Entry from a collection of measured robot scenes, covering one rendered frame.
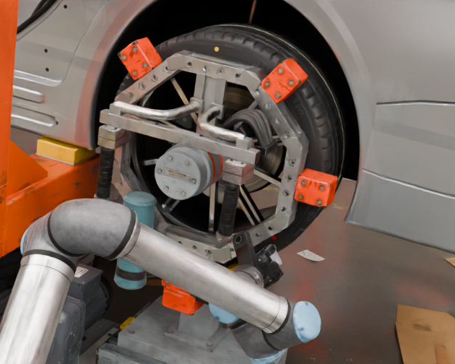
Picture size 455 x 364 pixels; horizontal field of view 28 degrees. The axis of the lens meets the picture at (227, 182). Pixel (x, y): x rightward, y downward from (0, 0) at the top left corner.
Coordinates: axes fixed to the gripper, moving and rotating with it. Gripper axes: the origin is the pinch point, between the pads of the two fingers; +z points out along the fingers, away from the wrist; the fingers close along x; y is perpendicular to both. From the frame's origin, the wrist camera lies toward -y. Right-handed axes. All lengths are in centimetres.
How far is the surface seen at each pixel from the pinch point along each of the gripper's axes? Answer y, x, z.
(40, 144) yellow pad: -60, -49, 5
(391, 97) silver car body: -17, 50, 5
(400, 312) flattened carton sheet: 63, -23, 108
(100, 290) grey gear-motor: -14, -53, -4
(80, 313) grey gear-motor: -13, -49, -23
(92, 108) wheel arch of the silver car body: -60, -27, 6
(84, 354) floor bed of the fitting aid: 1, -78, 3
